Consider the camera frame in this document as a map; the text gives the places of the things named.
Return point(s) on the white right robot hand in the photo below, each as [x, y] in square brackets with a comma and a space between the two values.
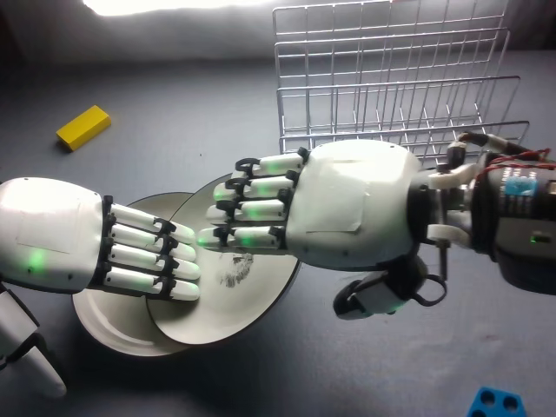
[347, 204]

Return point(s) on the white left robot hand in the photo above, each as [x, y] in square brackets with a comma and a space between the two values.
[48, 234]

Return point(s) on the white round plate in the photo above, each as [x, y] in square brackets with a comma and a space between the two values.
[113, 321]
[243, 304]

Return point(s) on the yellow rectangular block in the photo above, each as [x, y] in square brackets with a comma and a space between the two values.
[82, 128]

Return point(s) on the white backdrop sheet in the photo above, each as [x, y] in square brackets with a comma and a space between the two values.
[174, 35]

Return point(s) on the blue pentagon block with holes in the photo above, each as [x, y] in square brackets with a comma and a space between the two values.
[497, 410]

